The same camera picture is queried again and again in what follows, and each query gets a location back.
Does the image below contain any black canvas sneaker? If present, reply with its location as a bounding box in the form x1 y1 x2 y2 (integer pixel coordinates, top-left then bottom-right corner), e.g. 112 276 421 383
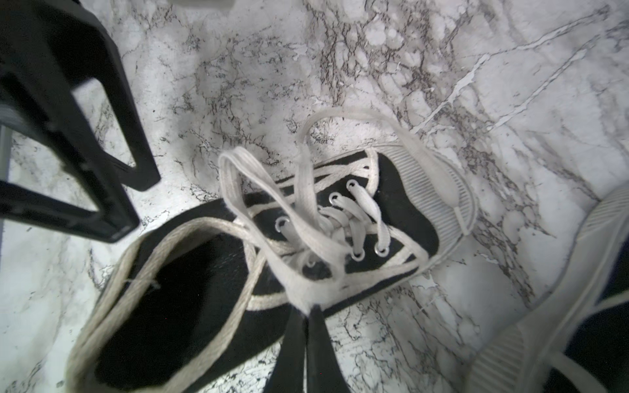
464 184 628 392
66 107 478 392

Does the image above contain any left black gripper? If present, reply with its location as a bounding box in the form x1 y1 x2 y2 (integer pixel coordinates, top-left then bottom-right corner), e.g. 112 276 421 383
1 1 161 243

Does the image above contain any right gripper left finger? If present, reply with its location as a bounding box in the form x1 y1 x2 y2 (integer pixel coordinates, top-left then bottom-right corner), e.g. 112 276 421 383
263 309 308 393

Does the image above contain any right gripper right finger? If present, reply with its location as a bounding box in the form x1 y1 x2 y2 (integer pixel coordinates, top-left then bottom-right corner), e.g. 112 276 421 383
306 306 351 393

